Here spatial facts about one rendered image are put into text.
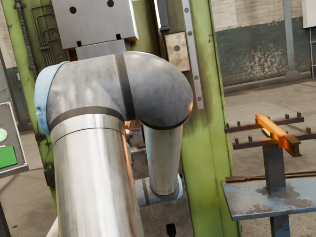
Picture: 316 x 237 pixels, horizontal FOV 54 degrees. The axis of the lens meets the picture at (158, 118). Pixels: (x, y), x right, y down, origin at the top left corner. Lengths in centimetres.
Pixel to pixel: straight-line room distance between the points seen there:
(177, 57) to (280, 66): 663
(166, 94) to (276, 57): 743
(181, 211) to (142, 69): 99
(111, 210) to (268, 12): 756
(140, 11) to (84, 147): 140
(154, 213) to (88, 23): 84
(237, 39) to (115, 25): 637
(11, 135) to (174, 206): 73
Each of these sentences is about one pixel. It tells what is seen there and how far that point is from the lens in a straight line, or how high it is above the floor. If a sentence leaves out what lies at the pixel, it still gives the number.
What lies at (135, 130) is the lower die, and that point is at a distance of 132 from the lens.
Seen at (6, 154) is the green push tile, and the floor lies 102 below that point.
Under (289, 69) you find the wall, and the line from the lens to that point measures 805.
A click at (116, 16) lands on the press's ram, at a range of 129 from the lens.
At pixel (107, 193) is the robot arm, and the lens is 41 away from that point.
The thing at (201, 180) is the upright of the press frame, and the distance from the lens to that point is 157.
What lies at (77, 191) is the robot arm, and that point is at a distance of 41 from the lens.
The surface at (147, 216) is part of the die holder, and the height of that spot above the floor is 61.
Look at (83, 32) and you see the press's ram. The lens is 130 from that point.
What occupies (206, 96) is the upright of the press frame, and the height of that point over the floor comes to 105.
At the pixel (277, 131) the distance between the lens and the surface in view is 112.
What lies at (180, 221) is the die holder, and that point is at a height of 56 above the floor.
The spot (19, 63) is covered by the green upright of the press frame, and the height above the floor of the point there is 135.
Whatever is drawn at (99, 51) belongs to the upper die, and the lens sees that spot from 129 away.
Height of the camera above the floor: 130
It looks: 12 degrees down
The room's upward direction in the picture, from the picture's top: 10 degrees counter-clockwise
